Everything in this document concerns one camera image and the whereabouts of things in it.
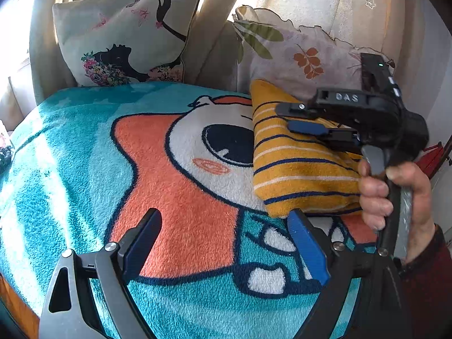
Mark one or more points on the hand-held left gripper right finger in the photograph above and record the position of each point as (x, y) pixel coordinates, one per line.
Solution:
(307, 250)

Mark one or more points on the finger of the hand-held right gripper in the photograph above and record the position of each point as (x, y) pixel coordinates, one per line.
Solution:
(307, 127)
(293, 108)

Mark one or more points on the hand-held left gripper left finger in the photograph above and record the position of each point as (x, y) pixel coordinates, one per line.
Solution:
(136, 254)

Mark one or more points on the yellow striped sweater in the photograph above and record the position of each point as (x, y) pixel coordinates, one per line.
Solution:
(300, 169)

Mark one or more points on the person's right forearm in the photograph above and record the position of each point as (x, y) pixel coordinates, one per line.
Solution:
(427, 282)

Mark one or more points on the person's right hand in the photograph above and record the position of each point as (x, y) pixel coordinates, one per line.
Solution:
(422, 204)

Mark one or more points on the leaf print pillow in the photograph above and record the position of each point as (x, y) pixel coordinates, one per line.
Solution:
(282, 63)

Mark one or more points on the red object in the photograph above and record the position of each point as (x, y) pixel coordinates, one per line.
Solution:
(432, 155)

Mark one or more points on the teal cartoon blanket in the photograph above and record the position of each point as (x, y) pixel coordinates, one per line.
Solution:
(183, 197)

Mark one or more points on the dancer print cushion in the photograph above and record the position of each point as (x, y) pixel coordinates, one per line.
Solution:
(116, 28)

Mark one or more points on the wooden bed frame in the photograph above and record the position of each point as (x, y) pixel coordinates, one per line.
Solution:
(14, 300)

